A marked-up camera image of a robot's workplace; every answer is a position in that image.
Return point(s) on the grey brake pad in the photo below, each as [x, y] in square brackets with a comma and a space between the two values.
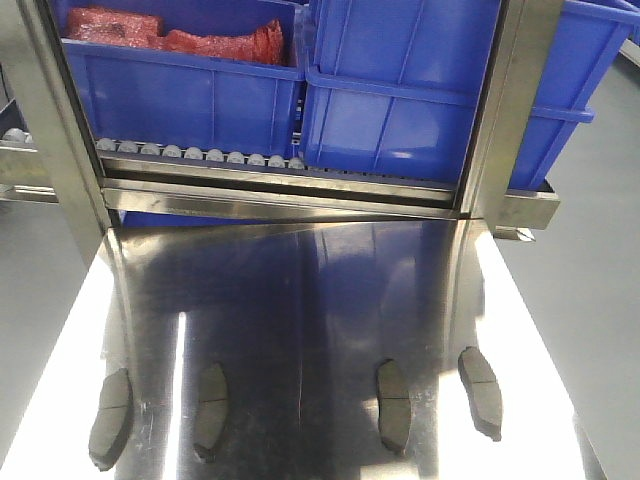
[211, 413]
[394, 406]
[483, 392]
[113, 421]

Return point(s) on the right blue plastic bin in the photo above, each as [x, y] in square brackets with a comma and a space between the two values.
[393, 86]

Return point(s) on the blue plastic bin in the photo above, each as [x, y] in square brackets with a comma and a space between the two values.
[150, 95]
[393, 86]

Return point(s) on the red bubble wrap bag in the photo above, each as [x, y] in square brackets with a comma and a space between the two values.
[98, 24]

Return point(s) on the left blue plastic bin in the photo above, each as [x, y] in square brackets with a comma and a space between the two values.
[150, 95]

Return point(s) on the white roller wheel row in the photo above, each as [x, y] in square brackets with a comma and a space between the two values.
[195, 153]

